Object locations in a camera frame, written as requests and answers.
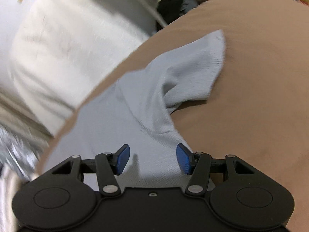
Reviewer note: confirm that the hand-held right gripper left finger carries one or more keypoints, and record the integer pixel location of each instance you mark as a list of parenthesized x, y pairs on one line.
[(122, 159)]

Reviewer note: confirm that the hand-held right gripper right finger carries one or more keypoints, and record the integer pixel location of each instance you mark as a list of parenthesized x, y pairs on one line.
[(183, 158)]

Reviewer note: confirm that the grey shirt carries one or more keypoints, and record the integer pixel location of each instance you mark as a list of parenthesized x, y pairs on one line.
[(135, 106)]

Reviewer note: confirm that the dark clothes pile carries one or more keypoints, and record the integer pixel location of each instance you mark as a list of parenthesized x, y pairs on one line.
[(176, 9)]

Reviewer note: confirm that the silver foil curtain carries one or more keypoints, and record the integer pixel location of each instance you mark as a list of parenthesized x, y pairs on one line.
[(19, 149)]

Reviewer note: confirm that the white blanket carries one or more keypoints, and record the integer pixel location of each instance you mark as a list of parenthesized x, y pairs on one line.
[(72, 48)]

